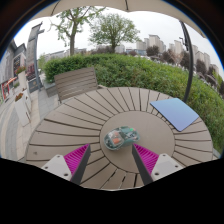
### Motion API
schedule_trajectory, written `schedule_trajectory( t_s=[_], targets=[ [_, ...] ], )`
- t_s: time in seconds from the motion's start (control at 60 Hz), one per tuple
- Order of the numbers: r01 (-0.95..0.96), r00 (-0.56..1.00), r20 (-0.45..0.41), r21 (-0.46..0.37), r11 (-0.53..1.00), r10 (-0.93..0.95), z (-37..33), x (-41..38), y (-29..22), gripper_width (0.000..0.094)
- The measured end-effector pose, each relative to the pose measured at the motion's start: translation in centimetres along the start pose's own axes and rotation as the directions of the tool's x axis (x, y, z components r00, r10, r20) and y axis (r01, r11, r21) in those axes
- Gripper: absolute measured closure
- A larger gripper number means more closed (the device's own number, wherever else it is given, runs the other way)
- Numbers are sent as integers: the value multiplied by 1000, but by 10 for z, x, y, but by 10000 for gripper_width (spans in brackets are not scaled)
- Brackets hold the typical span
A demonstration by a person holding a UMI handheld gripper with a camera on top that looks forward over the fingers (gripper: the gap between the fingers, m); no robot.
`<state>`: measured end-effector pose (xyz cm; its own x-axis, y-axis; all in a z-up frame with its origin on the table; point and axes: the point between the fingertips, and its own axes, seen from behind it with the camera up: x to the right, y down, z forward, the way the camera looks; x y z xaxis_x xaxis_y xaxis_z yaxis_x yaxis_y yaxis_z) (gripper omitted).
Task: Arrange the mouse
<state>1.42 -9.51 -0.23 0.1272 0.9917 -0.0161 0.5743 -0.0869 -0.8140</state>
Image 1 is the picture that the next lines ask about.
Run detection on thin-trunked leaning tree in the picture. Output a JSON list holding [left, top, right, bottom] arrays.
[[49, 5, 106, 57]]

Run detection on translucent green computer mouse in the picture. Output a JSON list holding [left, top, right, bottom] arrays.
[[103, 125, 141, 151]]

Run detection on grey slatted wooden chair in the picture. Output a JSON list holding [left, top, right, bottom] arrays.
[[53, 66, 105, 104]]

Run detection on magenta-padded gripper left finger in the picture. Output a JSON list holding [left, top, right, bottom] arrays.
[[41, 143, 92, 186]]

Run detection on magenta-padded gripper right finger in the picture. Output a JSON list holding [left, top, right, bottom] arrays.
[[131, 143, 184, 186]]

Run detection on dark curved umbrella pole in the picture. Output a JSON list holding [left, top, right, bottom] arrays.
[[178, 20, 195, 104]]

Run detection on distant apartment buildings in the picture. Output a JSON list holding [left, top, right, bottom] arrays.
[[135, 33, 224, 81]]

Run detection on blue rectangular mouse pad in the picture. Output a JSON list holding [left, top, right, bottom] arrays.
[[149, 97, 200, 133]]

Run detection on tall grey sign pillar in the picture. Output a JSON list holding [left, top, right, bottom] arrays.
[[25, 22, 45, 94]]

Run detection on round-crowned green tree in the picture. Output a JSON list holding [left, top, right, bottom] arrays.
[[89, 13, 141, 54]]

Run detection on beige patio umbrella canopy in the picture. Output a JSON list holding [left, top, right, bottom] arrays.
[[31, 0, 206, 38]]

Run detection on white planter with red flowers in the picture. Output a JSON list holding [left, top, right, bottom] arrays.
[[13, 92, 33, 127]]

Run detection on grey storefront building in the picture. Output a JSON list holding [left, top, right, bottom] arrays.
[[0, 39, 28, 101]]

